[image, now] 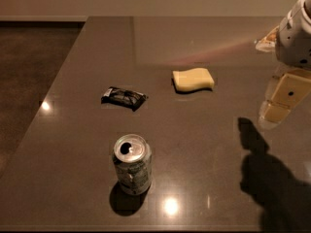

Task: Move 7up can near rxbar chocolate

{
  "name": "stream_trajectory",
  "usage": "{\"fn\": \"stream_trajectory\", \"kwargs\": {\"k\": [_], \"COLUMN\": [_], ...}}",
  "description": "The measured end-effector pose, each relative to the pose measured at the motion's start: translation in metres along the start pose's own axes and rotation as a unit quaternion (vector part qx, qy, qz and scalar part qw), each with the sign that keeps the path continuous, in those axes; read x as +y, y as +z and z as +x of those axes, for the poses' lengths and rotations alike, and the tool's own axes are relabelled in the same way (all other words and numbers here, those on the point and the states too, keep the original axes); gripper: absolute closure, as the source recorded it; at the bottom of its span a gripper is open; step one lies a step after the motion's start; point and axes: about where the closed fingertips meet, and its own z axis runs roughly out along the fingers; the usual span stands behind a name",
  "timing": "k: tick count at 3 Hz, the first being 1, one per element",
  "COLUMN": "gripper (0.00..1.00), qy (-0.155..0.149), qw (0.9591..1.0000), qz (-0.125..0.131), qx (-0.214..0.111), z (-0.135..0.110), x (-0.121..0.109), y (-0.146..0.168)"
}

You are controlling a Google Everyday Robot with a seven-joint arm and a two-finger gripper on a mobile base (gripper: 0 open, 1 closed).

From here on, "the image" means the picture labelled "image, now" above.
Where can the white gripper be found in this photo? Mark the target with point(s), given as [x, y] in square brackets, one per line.
[293, 42]

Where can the green 7up soda can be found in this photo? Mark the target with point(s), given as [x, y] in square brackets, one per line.
[132, 158]

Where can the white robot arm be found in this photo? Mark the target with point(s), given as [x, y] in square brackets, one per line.
[291, 81]

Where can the black rxbar chocolate wrapper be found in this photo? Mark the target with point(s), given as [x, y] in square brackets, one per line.
[123, 97]

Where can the yellow sponge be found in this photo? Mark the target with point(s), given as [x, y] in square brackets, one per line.
[192, 79]

